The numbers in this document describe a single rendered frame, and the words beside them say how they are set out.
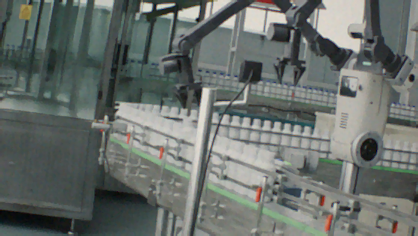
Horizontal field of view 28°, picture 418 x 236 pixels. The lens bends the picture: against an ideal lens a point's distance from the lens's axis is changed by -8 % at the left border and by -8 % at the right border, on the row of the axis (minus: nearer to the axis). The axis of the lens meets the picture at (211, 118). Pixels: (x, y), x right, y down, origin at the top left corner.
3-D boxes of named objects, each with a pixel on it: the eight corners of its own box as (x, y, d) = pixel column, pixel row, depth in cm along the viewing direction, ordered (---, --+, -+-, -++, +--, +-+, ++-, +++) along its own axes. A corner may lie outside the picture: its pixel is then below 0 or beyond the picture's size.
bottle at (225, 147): (231, 185, 329) (238, 140, 328) (216, 184, 326) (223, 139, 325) (223, 182, 334) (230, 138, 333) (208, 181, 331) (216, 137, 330)
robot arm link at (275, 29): (306, 13, 320) (295, 13, 328) (278, 7, 315) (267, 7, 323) (302, 45, 320) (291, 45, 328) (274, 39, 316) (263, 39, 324)
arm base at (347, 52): (340, 72, 380) (354, 51, 382) (328, 60, 377) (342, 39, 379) (331, 70, 388) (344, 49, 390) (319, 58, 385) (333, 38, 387)
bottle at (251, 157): (246, 193, 312) (254, 146, 311) (259, 196, 308) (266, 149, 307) (234, 193, 308) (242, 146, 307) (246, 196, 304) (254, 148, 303)
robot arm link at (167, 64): (189, 39, 353) (181, 39, 361) (161, 45, 349) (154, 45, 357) (193, 69, 355) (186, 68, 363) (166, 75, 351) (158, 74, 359)
